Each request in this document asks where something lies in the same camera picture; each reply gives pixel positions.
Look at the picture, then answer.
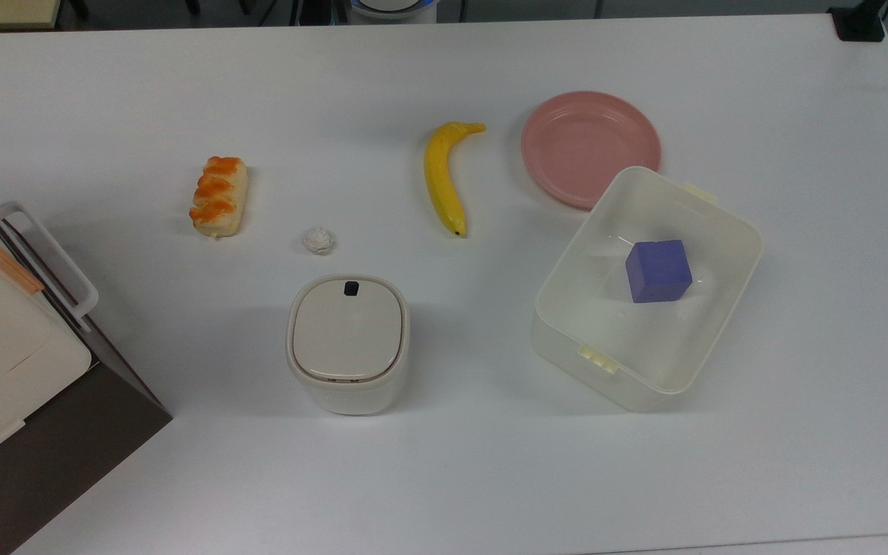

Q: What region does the orange glazed bread loaf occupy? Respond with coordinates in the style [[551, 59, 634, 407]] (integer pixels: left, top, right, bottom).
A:
[[188, 156, 249, 239]]

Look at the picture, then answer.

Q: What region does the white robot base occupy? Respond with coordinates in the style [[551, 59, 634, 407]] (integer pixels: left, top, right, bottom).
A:
[[349, 0, 439, 23]]

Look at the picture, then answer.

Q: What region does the pink round plate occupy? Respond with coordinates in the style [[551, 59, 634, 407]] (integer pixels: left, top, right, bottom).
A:
[[521, 91, 662, 210]]

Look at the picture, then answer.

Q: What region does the yellow banana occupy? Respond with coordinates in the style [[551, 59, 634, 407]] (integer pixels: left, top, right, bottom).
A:
[[423, 121, 487, 238]]

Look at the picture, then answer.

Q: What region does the white lidded trash bin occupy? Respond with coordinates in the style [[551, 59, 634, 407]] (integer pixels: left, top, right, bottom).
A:
[[285, 274, 412, 416]]

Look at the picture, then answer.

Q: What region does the crumpled white paper ball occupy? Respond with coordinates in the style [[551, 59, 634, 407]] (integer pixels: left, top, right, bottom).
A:
[[302, 227, 336, 256]]

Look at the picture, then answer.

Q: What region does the purple cube block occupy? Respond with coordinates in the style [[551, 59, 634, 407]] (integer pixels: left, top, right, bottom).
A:
[[625, 239, 694, 304]]

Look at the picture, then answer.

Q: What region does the clear plastic storage container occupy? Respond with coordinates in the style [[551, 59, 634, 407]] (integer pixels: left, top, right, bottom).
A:
[[531, 166, 764, 413]]

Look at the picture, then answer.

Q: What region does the white and brown oven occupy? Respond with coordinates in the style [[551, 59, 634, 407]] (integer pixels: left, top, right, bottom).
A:
[[0, 168, 173, 555]]

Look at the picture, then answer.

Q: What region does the black table clamp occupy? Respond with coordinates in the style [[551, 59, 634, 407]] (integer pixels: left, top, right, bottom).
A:
[[827, 0, 888, 43]]

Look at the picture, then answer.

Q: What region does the beige wooden side table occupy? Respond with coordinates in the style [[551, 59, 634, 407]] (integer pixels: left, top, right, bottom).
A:
[[0, 0, 62, 32]]

